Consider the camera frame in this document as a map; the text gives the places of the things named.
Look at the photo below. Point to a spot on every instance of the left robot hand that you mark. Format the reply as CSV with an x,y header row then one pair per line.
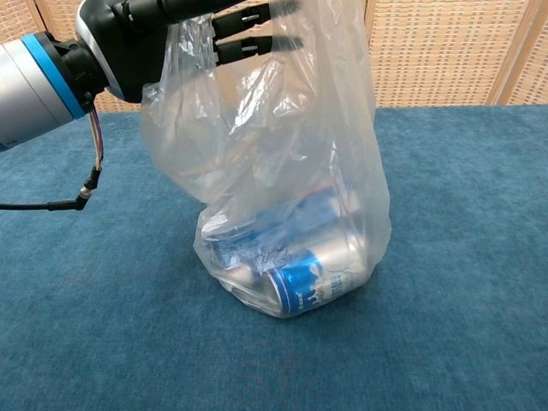
x,y
128,51

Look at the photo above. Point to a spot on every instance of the clear plastic shopping bag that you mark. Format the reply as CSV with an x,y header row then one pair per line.
x,y
334,128

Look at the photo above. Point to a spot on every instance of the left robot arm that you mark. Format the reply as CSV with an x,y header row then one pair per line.
x,y
25,90

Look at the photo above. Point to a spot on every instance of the blue and silver drink can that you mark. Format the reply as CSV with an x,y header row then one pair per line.
x,y
231,248
312,278

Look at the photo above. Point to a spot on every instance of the woven rattan folding screen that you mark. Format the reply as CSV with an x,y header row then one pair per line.
x,y
449,51

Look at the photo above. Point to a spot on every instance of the teal table cloth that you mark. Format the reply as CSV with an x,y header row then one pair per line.
x,y
462,257

